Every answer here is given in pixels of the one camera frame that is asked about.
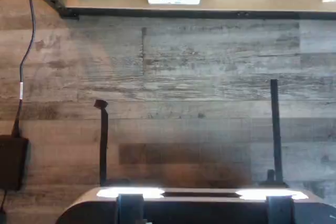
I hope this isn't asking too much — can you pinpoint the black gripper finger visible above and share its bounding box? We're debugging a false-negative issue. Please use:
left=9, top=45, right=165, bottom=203
left=270, top=79, right=284, bottom=183
left=93, top=99, right=109, bottom=187

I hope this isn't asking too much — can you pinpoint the black power adapter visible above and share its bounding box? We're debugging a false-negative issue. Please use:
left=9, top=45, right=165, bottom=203
left=0, top=134, right=30, bottom=192

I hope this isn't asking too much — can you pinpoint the thin black adapter cord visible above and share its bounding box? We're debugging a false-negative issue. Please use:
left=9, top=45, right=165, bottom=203
left=0, top=189, right=7, bottom=218

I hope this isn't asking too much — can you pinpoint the black power cable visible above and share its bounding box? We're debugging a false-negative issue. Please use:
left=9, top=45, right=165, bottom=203
left=12, top=0, right=36, bottom=138

